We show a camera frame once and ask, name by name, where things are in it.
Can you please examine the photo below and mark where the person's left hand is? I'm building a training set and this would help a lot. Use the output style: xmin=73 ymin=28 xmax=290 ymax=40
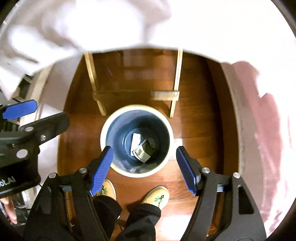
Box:
xmin=1 ymin=197 xmax=18 ymax=225

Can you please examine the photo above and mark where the right yellow slipper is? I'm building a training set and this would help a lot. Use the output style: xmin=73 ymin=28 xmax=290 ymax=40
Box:
xmin=142 ymin=186 xmax=170 ymax=210

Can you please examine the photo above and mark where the purple white milk carton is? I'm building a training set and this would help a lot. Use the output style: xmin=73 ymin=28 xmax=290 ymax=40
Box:
xmin=130 ymin=133 xmax=142 ymax=156

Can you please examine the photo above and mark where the blue and cream trash bin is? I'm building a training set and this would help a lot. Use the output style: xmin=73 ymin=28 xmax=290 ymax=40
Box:
xmin=100 ymin=105 xmax=174 ymax=178

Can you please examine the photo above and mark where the left yellow slipper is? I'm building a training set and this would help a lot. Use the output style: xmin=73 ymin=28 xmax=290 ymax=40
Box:
xmin=96 ymin=179 xmax=116 ymax=200

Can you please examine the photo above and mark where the pink bed blanket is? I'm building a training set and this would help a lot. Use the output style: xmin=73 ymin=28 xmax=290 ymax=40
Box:
xmin=221 ymin=61 xmax=295 ymax=237

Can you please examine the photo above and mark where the green cream carton box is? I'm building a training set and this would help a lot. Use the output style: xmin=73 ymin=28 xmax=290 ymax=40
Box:
xmin=132 ymin=140 xmax=156 ymax=163

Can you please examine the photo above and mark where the yellow slipper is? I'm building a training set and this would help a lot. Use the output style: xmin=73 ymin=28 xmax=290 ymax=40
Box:
xmin=142 ymin=186 xmax=170 ymax=210
xmin=96 ymin=179 xmax=116 ymax=200

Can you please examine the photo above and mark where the wooden table frame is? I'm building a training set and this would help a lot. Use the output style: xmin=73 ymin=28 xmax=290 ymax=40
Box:
xmin=84 ymin=48 xmax=183 ymax=118

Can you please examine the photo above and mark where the cartoon printed tablecloth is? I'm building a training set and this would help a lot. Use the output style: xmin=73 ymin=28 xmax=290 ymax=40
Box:
xmin=1 ymin=1 xmax=295 ymax=98

